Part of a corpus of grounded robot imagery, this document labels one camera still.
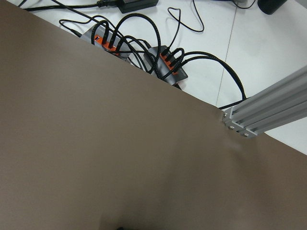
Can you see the aluminium frame cage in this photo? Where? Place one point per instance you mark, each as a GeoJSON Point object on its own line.
{"type": "Point", "coordinates": [281, 103]}

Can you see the black power adapter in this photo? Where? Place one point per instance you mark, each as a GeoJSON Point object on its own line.
{"type": "Point", "coordinates": [126, 6]}

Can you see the black water bottle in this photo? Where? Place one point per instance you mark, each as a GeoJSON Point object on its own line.
{"type": "Point", "coordinates": [270, 6]}

